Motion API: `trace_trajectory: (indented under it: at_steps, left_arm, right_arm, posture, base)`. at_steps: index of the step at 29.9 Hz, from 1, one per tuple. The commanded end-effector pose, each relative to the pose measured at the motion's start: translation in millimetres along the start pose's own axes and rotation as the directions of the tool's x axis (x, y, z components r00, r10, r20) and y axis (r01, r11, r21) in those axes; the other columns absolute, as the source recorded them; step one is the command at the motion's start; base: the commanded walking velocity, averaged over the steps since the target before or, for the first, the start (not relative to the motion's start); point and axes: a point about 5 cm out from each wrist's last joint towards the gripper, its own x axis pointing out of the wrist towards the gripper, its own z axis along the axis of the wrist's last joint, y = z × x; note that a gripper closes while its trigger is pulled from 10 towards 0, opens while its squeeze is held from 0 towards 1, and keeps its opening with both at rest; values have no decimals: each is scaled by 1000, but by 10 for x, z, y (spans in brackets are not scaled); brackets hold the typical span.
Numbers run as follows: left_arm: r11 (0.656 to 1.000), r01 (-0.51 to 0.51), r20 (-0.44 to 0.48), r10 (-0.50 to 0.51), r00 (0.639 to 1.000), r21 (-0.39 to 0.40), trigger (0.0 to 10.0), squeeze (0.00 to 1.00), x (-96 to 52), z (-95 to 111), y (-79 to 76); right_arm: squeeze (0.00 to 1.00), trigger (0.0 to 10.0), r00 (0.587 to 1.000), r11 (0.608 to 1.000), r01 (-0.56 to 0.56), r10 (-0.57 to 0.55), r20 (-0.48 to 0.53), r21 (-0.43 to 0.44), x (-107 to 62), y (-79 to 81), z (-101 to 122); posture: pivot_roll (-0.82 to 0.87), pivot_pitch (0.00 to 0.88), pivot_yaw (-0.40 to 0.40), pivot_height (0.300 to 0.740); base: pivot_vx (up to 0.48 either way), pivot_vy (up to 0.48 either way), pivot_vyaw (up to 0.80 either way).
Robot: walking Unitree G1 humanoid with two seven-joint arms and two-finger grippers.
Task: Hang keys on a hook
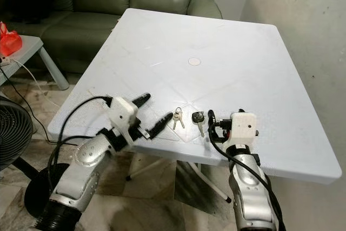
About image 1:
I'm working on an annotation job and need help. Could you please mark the black-headed key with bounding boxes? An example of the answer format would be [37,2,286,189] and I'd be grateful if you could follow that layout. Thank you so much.
[191,111,207,138]

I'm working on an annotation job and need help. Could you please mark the white plastic square table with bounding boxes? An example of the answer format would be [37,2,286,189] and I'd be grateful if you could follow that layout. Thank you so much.
[46,8,343,204]

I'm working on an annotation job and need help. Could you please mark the green leather sofa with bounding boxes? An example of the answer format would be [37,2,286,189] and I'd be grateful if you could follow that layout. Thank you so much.
[0,0,223,75]

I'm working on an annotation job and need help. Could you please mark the black standing fan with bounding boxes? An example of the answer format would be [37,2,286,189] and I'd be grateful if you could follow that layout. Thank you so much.
[0,97,71,219]

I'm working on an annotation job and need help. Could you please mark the red plastic bag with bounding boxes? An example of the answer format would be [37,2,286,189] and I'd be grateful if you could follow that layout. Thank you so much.
[0,22,24,57]

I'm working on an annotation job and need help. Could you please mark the grey small side table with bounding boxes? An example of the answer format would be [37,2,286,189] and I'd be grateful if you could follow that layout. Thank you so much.
[0,35,70,91]

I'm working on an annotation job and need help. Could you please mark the silver keys on ring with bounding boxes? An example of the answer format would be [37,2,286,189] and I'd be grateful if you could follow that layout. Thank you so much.
[171,107,186,130]

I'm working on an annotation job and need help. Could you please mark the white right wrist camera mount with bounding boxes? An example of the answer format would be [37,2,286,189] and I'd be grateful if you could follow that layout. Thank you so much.
[228,113,258,148]

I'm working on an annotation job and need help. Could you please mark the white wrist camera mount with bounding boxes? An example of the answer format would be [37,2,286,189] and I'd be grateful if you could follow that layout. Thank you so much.
[109,96,139,144]
[228,113,258,148]

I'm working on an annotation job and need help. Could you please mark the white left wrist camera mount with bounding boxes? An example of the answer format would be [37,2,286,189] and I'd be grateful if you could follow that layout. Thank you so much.
[109,96,139,144]

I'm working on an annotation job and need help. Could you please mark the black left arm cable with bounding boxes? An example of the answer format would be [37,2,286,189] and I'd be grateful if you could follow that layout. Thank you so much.
[48,96,114,177]

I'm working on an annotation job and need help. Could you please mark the black floor power cable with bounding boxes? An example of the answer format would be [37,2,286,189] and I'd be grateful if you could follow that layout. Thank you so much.
[0,64,82,147]

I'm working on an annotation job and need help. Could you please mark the white thin cable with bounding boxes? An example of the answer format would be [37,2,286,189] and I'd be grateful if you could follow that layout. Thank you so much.
[11,58,52,96]

